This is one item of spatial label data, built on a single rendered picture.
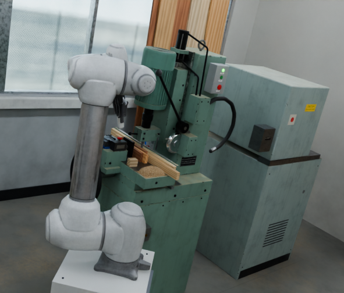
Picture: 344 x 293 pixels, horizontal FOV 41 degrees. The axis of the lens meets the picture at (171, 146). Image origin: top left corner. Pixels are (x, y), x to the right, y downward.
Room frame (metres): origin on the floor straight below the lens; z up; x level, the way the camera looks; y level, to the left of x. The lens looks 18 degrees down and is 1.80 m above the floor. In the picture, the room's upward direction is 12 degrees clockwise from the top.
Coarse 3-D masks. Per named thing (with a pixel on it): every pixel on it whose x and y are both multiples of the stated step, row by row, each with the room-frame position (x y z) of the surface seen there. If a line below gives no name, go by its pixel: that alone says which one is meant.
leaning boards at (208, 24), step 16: (160, 0) 3.96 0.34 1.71; (176, 0) 4.07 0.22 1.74; (192, 0) 4.22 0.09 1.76; (208, 0) 4.39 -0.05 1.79; (224, 0) 4.49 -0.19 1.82; (160, 16) 3.97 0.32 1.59; (176, 16) 4.13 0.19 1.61; (192, 16) 4.23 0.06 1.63; (208, 16) 4.38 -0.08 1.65; (224, 16) 4.51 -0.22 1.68; (160, 32) 3.98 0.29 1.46; (176, 32) 4.15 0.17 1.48; (192, 32) 4.25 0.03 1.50; (208, 32) 4.38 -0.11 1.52; (208, 48) 4.40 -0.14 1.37
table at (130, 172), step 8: (104, 168) 2.26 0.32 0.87; (112, 168) 2.28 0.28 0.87; (120, 168) 2.31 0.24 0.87; (128, 168) 2.27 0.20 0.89; (136, 168) 2.28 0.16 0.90; (128, 176) 2.26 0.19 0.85; (136, 176) 2.22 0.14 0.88; (160, 176) 2.24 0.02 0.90; (168, 176) 2.27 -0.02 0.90; (144, 184) 2.16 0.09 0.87; (152, 184) 2.20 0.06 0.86; (160, 184) 2.24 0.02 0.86; (168, 184) 2.28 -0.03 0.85
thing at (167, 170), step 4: (116, 136) 2.63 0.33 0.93; (120, 136) 2.63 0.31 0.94; (148, 156) 2.40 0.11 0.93; (152, 156) 2.39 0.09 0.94; (148, 160) 2.40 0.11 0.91; (152, 160) 2.38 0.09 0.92; (156, 160) 2.36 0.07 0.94; (160, 160) 2.36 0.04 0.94; (152, 164) 2.38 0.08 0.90; (156, 164) 2.35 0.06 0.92; (160, 164) 2.33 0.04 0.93; (164, 164) 2.32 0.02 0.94; (160, 168) 2.33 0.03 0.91; (164, 168) 2.30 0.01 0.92; (168, 168) 2.28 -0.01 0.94; (172, 168) 2.28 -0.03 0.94; (164, 172) 2.30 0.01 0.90; (168, 172) 2.28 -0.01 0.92; (172, 172) 2.26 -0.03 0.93; (176, 172) 2.24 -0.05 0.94; (172, 176) 2.25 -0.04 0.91; (176, 176) 2.23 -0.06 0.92
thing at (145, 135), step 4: (136, 128) 2.45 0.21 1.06; (140, 128) 2.43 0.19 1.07; (144, 128) 2.45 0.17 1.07; (148, 128) 2.47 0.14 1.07; (152, 128) 2.48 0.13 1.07; (156, 128) 2.50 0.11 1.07; (136, 132) 2.44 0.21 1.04; (140, 132) 2.42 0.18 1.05; (144, 132) 2.43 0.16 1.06; (148, 132) 2.45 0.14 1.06; (152, 132) 2.46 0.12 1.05; (156, 132) 2.49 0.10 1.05; (160, 132) 2.51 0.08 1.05; (136, 136) 2.44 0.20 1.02; (140, 136) 2.42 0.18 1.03; (144, 136) 2.43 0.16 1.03; (148, 136) 2.45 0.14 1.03; (152, 136) 2.47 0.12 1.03; (140, 140) 2.42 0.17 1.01; (144, 140) 2.43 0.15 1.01; (148, 140) 2.46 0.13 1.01; (152, 140) 2.47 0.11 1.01; (156, 140) 2.49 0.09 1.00
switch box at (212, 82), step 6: (210, 66) 2.57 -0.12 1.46; (216, 66) 2.54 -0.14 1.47; (222, 66) 2.57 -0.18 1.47; (228, 66) 2.60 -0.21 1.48; (210, 72) 2.57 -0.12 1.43; (216, 72) 2.54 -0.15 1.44; (222, 72) 2.57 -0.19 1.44; (210, 78) 2.56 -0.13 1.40; (216, 78) 2.55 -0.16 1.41; (222, 78) 2.58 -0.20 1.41; (210, 84) 2.55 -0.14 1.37; (216, 84) 2.55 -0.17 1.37; (222, 84) 2.59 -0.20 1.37; (204, 90) 2.58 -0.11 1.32; (210, 90) 2.54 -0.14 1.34; (222, 90) 2.60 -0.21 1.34
